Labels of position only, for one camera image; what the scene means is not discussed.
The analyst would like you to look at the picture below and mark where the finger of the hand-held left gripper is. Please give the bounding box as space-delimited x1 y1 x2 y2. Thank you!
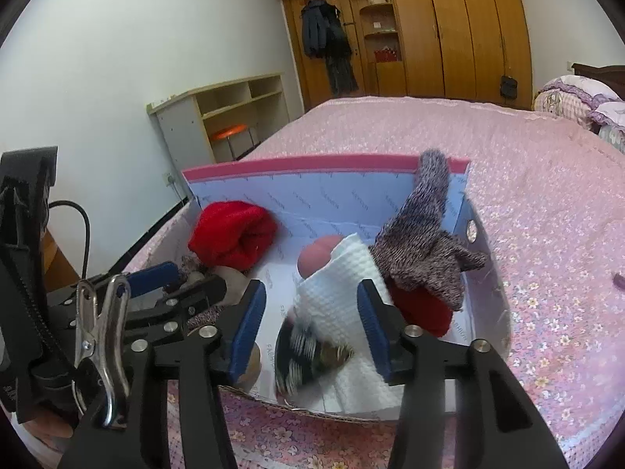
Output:
49 261 180 320
124 275 229 340

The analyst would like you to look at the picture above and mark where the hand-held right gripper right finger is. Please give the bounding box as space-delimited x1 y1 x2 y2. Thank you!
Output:
357 281 570 469

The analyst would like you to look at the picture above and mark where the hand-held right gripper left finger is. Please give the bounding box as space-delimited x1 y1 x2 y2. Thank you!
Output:
59 281 267 469

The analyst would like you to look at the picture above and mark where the small brown knit sock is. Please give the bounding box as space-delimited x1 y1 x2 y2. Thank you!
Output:
178 254 230 330

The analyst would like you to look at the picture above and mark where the beige foam ball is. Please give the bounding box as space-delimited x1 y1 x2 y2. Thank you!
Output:
215 266 250 306

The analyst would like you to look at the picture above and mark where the red fuzzy sock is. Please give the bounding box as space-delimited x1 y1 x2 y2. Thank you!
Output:
391 283 452 338
188 201 279 272

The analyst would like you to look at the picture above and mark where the black patterned sock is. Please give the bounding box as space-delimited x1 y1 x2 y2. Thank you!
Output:
273 313 355 396

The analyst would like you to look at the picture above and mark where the white waffle towel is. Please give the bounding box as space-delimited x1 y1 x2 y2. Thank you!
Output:
290 234 406 414

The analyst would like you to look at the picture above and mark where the large brown knit sock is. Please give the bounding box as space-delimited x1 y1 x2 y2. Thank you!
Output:
368 150 489 311

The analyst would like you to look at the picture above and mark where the pink foam ball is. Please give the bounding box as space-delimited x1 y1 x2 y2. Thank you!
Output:
298 235 343 279

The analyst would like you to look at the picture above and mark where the pink cardboard box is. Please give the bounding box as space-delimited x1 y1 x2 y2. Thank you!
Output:
144 154 513 423

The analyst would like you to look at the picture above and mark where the wooden bedside cabinet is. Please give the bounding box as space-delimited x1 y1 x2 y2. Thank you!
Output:
41 229 81 294

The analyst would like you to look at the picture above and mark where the metal spring clip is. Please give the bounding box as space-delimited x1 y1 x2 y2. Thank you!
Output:
73 274 132 428

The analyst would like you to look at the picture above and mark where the cream open shelf unit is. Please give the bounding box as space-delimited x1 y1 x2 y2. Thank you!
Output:
148 73 289 177

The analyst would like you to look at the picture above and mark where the orange round stool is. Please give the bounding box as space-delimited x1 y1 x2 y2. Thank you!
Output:
211 124 255 159

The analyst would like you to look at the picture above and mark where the dark hanging jacket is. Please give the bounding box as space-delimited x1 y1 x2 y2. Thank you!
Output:
300 0 359 96

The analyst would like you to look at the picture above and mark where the wooden wardrobe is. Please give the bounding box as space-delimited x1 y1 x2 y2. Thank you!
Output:
256 0 533 111

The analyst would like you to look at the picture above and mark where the dark wooden headboard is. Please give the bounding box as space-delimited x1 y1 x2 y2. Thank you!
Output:
572 63 625 93

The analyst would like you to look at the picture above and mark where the black cable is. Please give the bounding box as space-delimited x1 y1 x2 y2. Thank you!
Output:
49 200 92 279

